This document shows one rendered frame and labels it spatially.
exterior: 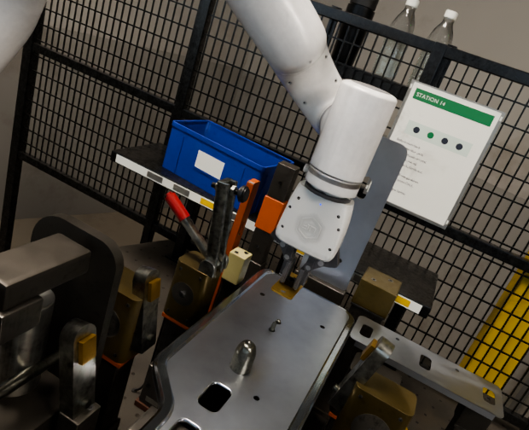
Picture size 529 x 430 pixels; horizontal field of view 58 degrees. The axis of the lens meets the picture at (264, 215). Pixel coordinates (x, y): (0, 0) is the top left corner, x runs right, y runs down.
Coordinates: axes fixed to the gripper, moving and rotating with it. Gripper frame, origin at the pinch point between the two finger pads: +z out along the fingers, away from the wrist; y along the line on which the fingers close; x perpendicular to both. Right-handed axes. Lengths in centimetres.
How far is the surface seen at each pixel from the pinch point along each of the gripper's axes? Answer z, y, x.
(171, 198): -2.3, -25.2, -1.0
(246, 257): 5.4, -11.0, 7.1
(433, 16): -63, -22, 210
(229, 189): -8.4, -15.3, -0.5
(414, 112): -26, 2, 54
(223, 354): 11.9, -3.1, -12.1
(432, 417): 42, 39, 45
